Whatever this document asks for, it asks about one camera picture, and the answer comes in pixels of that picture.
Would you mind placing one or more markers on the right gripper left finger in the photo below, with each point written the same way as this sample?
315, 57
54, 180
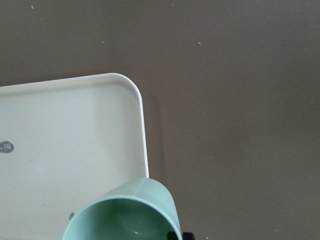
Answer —
171, 236

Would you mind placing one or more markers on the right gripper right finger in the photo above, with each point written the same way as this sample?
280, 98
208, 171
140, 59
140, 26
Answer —
188, 236

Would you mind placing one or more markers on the green plastic cup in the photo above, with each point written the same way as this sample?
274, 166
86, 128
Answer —
141, 209

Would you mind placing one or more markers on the cream rabbit print tray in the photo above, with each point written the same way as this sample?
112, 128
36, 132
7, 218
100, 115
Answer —
63, 144

